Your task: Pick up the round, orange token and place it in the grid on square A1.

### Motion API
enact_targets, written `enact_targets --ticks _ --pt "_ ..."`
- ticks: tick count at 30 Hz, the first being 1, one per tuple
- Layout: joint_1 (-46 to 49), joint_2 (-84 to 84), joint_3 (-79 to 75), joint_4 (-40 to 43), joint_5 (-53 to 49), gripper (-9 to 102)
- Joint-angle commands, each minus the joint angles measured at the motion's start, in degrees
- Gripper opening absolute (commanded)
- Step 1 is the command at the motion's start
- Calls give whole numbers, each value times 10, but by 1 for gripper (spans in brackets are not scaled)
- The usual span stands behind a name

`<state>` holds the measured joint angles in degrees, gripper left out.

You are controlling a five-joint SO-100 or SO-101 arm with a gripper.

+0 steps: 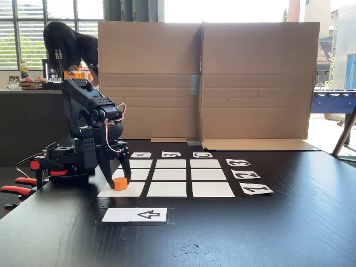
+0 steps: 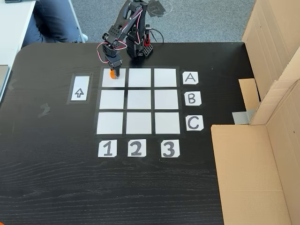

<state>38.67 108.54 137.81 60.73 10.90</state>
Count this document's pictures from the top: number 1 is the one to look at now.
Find blue foosball table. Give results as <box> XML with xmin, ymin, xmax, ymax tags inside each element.
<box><xmin>310</xmin><ymin>88</ymin><xmax>356</xmax><ymax>127</ymax></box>

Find wooden boards with food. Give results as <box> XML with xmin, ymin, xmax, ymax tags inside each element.
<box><xmin>18</xmin><ymin>77</ymin><xmax>50</xmax><ymax>91</ymax></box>

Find red handled spring clamp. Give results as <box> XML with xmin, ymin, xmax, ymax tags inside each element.
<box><xmin>0</xmin><ymin>176</ymin><xmax>39</xmax><ymax>200</ymax></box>

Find thin base cable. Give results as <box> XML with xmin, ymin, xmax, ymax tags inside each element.
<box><xmin>15</xmin><ymin>151</ymin><xmax>47</xmax><ymax>179</ymax></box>

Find white arrow paper sheet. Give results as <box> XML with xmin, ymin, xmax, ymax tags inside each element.
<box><xmin>101</xmin><ymin>207</ymin><xmax>168</xmax><ymax>223</ymax></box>

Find black counter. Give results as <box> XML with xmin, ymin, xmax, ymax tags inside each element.
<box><xmin>0</xmin><ymin>89</ymin><xmax>73</xmax><ymax>168</ymax></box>

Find paper label number 2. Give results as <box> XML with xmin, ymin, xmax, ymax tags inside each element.
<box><xmin>231</xmin><ymin>170</ymin><xmax>261</xmax><ymax>180</ymax></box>

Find white nine-square paper grid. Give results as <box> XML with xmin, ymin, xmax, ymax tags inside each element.
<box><xmin>96</xmin><ymin>158</ymin><xmax>237</xmax><ymax>199</ymax></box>

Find slanted wooden leg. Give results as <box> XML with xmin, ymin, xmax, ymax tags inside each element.
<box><xmin>331</xmin><ymin>105</ymin><xmax>356</xmax><ymax>162</ymax></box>

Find round orange token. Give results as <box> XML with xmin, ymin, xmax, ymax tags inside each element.
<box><xmin>113</xmin><ymin>177</ymin><xmax>129</xmax><ymax>191</ymax></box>

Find person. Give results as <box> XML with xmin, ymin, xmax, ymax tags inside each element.
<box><xmin>43</xmin><ymin>21</ymin><xmax>100</xmax><ymax>85</ymax></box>

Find black shelf with glasses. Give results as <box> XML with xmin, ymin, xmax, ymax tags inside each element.
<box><xmin>42</xmin><ymin>58</ymin><xmax>62</xmax><ymax>83</ymax></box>

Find brown cardboard panel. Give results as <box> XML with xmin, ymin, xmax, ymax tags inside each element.
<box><xmin>200</xmin><ymin>21</ymin><xmax>321</xmax><ymax>152</ymax></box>
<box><xmin>97</xmin><ymin>21</ymin><xmax>204</xmax><ymax>144</ymax></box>

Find red white servo cable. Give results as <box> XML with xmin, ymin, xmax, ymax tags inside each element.
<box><xmin>105</xmin><ymin>102</ymin><xmax>127</xmax><ymax>154</ymax></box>

